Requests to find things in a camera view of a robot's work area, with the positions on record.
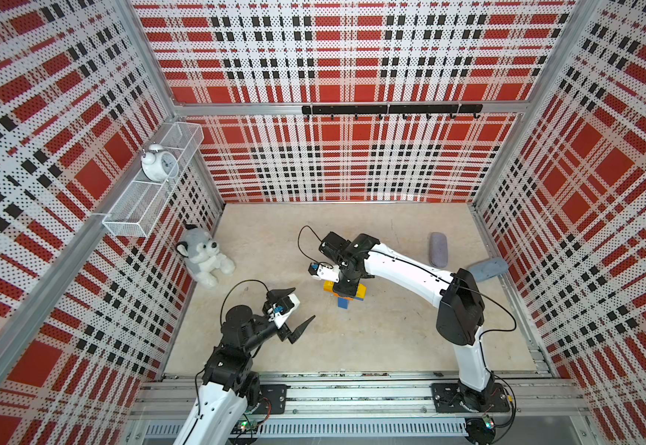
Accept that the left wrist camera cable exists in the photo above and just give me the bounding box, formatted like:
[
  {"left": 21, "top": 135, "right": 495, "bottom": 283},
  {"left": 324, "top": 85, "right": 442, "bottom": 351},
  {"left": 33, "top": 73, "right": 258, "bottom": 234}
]
[{"left": 219, "top": 279, "right": 271, "bottom": 326}]

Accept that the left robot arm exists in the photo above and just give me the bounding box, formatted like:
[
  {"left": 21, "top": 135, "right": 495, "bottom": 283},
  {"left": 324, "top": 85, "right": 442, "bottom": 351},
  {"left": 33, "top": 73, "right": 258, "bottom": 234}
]
[{"left": 174, "top": 287, "right": 311, "bottom": 444}]

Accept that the blue grey oval case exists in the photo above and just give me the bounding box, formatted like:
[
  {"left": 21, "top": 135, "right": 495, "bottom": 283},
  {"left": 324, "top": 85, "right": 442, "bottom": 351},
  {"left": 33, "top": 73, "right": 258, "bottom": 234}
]
[{"left": 467, "top": 257, "right": 509, "bottom": 283}]

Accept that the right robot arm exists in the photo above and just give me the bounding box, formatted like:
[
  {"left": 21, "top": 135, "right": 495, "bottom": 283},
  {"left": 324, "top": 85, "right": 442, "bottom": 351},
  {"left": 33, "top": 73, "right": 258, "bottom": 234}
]
[{"left": 308, "top": 232, "right": 495, "bottom": 412}]

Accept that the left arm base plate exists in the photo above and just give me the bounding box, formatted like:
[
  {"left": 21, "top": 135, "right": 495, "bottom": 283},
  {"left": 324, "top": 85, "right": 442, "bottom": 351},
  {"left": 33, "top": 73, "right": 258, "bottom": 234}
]
[{"left": 252, "top": 384, "right": 289, "bottom": 415}]

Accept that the grey husky plush toy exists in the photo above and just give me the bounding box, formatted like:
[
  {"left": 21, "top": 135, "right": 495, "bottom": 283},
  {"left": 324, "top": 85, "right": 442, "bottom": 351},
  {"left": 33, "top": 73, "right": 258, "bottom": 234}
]
[{"left": 176, "top": 224, "right": 236, "bottom": 289}]

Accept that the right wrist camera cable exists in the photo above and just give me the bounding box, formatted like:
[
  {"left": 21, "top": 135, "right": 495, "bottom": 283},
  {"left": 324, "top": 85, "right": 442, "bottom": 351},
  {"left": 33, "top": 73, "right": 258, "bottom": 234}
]
[{"left": 296, "top": 224, "right": 324, "bottom": 265}]

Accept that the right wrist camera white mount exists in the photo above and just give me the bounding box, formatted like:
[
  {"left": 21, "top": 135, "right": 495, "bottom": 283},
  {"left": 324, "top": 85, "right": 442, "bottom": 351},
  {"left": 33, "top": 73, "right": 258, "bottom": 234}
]
[{"left": 308, "top": 261, "right": 341, "bottom": 283}]

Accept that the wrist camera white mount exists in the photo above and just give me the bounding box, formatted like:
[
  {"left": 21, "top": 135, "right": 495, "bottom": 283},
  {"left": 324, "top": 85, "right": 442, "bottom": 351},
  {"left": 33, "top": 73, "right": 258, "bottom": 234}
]
[
  {"left": 308, "top": 261, "right": 341, "bottom": 283},
  {"left": 268, "top": 295, "right": 301, "bottom": 320}
]

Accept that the white alarm clock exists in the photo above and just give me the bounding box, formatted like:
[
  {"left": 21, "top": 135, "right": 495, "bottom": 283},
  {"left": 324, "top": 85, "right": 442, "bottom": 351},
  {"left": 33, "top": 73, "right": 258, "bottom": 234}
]
[{"left": 141, "top": 144, "right": 179, "bottom": 184}]

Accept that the white wire mesh shelf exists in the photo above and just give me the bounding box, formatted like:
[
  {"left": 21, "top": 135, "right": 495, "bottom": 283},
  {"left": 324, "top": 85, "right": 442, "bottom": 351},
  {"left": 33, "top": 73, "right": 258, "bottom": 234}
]
[{"left": 103, "top": 122, "right": 203, "bottom": 238}]

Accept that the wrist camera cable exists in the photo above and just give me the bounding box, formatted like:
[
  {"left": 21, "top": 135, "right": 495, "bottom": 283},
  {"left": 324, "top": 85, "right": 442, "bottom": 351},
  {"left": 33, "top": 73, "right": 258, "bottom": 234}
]
[
  {"left": 296, "top": 224, "right": 324, "bottom": 265},
  {"left": 219, "top": 279, "right": 271, "bottom": 326}
]

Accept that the aluminium front rail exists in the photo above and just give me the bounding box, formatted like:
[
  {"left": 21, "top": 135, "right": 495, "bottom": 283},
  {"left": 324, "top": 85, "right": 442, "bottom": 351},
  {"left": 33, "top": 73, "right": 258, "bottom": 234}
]
[{"left": 131, "top": 372, "right": 591, "bottom": 420}]

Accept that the purple grey oval case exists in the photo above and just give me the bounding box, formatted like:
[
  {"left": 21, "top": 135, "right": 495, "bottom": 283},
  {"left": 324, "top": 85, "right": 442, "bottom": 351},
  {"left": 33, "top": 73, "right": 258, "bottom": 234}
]
[{"left": 429, "top": 232, "right": 449, "bottom": 269}]

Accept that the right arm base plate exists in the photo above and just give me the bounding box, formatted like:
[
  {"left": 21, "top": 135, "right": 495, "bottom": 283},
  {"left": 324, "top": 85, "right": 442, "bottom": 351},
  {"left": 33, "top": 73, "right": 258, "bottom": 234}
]
[{"left": 430, "top": 381, "right": 511, "bottom": 415}]

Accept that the black hook rail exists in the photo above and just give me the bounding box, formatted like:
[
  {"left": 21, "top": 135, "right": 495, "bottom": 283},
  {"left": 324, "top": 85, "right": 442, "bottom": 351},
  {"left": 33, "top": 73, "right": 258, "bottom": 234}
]
[{"left": 302, "top": 104, "right": 483, "bottom": 118}]

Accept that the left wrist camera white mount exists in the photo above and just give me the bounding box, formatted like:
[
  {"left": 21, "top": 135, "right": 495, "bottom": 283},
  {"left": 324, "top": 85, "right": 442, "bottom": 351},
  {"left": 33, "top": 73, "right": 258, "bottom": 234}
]
[{"left": 268, "top": 295, "right": 301, "bottom": 320}]

